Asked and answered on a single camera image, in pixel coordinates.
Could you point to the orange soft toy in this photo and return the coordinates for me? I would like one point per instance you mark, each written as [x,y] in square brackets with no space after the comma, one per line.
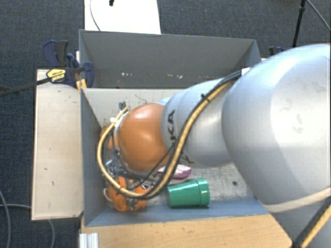
[120,203]

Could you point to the pale wood flat board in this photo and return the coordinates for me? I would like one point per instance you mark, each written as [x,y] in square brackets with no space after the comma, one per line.
[58,151]

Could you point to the purple and white toy food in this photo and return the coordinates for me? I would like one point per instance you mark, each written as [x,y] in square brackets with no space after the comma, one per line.
[182,172]

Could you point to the green plastic cup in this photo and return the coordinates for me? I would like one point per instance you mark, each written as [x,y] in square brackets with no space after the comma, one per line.
[186,194]

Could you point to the grey metal bin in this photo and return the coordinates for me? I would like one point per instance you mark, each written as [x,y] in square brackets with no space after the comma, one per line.
[155,58]

